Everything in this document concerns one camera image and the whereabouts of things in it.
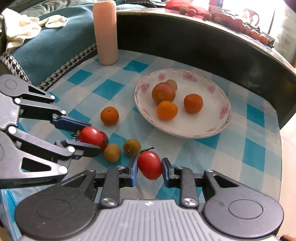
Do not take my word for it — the brown longan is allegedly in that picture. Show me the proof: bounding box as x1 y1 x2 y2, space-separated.
123 138 141 157
104 144 121 163

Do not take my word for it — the stemmed red cherry tomato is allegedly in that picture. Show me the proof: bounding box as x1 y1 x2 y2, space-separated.
137 147 162 180

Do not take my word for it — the round red cherry tomato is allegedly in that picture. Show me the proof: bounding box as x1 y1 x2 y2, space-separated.
98 131 109 151

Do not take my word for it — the oval red cherry tomato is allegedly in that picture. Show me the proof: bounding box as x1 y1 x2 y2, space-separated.
78 126 103 146

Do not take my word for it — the small orange tangerine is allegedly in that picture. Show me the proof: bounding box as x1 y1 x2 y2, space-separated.
100 106 119 126

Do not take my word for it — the smooth orange citrus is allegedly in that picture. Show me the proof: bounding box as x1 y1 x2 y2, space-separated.
157 100 178 121

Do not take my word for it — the bumpy orange tangerine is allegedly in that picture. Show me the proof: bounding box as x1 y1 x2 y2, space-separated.
184 94 203 113

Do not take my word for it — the large red-orange tomato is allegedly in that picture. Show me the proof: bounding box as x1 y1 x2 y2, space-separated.
152 82 176 105

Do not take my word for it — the green-brown longan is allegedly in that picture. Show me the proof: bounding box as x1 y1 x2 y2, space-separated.
166 79 178 92

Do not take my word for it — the teal sofa blanket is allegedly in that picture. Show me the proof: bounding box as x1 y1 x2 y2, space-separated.
0 3 99 91

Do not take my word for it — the blue checkered tablecloth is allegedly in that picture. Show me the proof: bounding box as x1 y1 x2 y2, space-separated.
1 51 284 240

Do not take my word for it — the white floral plate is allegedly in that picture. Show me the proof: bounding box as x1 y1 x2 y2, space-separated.
134 68 232 138

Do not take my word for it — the cream crumpled cloth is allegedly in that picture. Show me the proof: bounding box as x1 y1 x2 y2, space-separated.
1 8 68 53

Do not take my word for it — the grey sofa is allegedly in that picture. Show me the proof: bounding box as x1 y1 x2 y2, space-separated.
1 0 97 17

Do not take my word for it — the pink ribbed cylinder vase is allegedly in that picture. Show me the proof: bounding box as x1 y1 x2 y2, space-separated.
93 1 118 65

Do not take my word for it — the dark coffee table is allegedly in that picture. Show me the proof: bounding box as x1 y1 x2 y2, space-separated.
117 9 295 127

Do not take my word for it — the red plastic bag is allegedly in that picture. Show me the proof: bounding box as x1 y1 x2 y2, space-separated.
165 1 272 46

